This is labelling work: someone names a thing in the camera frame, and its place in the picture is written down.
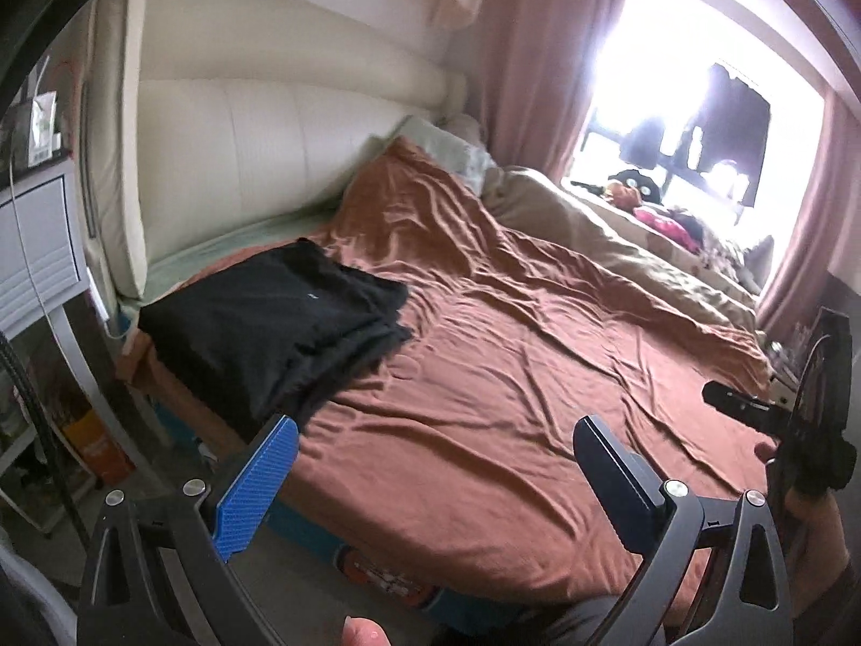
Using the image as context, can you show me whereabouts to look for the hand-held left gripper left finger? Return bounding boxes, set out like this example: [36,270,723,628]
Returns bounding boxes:
[77,413,300,646]

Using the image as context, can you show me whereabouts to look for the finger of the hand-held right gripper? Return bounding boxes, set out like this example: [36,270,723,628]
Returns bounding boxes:
[816,308,854,418]
[701,380,791,435]

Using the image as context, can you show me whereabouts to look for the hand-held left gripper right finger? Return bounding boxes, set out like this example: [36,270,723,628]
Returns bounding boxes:
[571,415,795,646]

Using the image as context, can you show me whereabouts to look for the black button shirt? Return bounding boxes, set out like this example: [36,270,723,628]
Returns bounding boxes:
[138,238,410,384]

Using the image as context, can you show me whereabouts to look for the pile of mixed clothes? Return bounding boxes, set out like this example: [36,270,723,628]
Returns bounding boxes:
[673,212,776,278]

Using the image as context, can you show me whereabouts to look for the folded black clothes pile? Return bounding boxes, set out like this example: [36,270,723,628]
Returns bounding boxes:
[222,310,413,429]

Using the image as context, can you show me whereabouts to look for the person's right hand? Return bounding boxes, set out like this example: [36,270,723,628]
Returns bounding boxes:
[753,440,852,573]

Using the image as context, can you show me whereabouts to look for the person's left hand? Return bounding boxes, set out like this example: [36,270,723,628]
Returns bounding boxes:
[341,616,392,646]

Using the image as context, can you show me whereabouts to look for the white nightstand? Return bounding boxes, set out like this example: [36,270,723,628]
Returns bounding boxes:
[765,342,803,392]
[6,153,117,339]

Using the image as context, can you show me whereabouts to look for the orange bag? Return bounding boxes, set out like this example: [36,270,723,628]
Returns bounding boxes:
[62,409,133,487]

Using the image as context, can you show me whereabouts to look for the person's grey patterned pants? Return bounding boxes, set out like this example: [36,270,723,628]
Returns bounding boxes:
[430,593,640,646]

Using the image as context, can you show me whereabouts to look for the brown blanket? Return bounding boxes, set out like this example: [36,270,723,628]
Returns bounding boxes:
[117,138,776,612]

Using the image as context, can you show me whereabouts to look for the pink cloth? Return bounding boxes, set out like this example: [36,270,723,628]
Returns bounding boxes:
[632,207,702,248]

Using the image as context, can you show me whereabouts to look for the beige duvet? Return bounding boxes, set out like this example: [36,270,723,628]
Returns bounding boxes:
[481,165,766,335]

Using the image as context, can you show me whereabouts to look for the pale green bed sheet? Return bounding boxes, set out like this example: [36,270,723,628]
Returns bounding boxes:
[119,207,338,312]

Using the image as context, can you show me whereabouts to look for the black plush toy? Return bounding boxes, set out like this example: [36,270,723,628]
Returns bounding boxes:
[609,168,665,203]

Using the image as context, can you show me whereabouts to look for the dark hanging coat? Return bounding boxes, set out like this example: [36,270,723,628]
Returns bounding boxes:
[686,60,772,207]

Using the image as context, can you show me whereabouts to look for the dark hanging shirt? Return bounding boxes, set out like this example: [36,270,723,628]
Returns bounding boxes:
[622,117,668,174]

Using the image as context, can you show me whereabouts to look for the white nightstand at left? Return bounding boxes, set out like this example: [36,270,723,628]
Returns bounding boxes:
[6,153,117,339]

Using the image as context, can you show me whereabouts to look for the white drawer cabinet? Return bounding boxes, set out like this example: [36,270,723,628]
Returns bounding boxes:
[0,163,93,339]

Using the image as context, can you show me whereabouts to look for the cream padded headboard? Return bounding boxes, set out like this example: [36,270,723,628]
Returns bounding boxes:
[87,0,470,301]

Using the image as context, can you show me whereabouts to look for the window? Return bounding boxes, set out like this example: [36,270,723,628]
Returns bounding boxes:
[561,0,826,217]

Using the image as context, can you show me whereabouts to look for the pale green pillow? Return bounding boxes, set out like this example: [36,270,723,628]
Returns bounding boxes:
[382,114,497,194]

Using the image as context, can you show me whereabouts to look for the cream pillow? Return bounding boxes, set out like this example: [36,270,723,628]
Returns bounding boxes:
[444,114,483,147]

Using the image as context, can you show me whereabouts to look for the white and green box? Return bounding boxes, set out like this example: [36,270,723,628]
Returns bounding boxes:
[25,89,59,167]

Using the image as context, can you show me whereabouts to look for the thick black cable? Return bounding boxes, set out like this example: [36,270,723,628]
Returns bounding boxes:
[0,342,90,540]

